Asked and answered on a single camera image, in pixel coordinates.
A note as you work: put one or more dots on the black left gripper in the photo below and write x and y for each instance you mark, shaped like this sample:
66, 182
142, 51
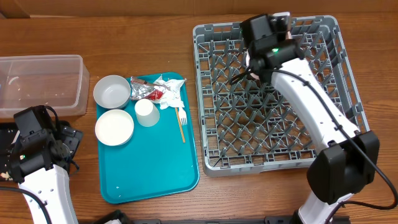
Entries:
70, 137

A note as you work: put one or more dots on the teal plastic tray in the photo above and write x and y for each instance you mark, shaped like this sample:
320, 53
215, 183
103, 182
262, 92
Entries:
157, 161

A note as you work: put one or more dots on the wooden chopstick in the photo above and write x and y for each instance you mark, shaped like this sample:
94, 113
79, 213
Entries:
180, 125

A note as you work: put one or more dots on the grey plastic dishwasher rack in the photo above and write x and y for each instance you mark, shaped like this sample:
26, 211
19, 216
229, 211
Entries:
249, 128

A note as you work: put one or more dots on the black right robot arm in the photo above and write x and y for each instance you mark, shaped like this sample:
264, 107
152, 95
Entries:
345, 156

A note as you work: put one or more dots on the grey bowl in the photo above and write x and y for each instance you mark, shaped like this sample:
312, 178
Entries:
112, 92

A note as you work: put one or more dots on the white bowl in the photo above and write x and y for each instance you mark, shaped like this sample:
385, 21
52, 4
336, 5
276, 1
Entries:
114, 128

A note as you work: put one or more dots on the red sauce packet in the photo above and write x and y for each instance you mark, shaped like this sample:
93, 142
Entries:
155, 95

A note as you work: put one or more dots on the foil wrapper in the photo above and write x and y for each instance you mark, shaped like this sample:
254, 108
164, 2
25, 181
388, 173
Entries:
141, 88

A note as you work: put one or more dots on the crumpled white napkin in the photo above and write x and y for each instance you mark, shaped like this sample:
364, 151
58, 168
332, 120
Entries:
171, 93

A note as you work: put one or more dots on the translucent plastic cup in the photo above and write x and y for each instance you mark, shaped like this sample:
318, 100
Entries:
147, 113

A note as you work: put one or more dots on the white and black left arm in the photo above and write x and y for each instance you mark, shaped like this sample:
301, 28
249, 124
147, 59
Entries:
40, 163

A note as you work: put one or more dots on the white plastic fork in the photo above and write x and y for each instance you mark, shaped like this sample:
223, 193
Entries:
182, 115

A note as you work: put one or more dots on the black waste tray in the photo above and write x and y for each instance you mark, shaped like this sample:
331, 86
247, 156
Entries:
6, 140

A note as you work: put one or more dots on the clear plastic bin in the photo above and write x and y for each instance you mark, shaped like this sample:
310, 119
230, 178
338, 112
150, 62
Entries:
59, 81

